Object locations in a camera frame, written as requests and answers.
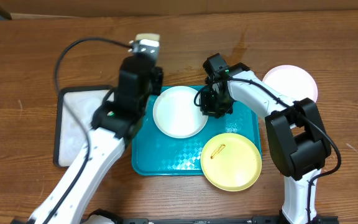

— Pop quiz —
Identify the white plate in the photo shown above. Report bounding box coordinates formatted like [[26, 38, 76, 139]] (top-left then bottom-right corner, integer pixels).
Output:
[[153, 86, 208, 139]]

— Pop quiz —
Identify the yellow plate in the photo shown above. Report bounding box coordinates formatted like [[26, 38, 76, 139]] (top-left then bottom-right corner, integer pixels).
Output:
[[200, 133, 262, 192]]

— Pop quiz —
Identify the pink plate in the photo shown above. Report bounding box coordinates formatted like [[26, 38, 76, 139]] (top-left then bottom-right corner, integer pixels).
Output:
[[262, 65, 318, 102]]

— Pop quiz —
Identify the green yellow sponge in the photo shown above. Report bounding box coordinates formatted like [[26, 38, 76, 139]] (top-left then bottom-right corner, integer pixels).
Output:
[[135, 33, 160, 42]]

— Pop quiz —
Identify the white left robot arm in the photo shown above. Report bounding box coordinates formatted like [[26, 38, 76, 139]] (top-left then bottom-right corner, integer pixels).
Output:
[[28, 55, 163, 223]]

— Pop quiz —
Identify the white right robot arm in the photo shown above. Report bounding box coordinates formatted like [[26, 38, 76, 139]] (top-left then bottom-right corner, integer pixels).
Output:
[[194, 62, 331, 223]]

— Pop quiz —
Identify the teal plastic tray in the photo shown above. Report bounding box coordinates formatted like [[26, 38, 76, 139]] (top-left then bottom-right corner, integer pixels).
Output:
[[132, 95, 262, 175]]

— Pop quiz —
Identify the black tray with soapy water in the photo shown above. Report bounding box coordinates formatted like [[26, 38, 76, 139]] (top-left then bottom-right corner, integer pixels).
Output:
[[53, 85, 114, 167]]

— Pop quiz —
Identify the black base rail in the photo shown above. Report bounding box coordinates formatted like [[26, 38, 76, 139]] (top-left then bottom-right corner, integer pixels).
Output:
[[79, 208, 340, 224]]

